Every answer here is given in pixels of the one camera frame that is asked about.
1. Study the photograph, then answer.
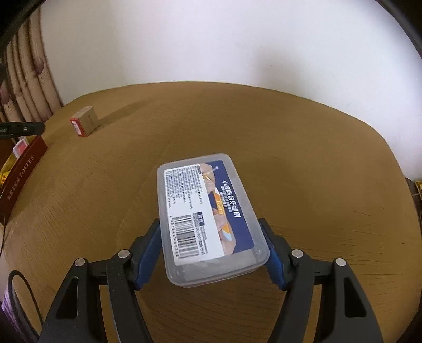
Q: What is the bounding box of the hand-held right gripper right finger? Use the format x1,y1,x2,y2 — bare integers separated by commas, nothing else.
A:
259,218,385,343

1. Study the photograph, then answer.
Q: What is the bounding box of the beige flower print curtain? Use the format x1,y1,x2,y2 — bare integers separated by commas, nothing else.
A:
0,25,63,124

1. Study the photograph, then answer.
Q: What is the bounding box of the small tan and red box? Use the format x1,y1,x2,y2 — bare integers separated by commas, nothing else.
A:
70,106,99,137

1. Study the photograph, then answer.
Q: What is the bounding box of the black cable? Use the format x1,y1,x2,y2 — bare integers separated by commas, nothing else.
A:
7,270,45,343

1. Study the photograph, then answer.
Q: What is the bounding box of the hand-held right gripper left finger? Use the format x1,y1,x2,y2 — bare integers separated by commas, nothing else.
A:
43,218,162,343

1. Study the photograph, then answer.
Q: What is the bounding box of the clear plastic box blue label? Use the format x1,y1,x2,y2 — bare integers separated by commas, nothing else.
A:
156,152,269,288

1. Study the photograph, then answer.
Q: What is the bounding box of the gold tin with red outside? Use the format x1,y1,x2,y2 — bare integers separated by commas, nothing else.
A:
0,135,48,225

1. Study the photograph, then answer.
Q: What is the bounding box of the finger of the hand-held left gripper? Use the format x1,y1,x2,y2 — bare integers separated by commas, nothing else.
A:
0,121,45,138

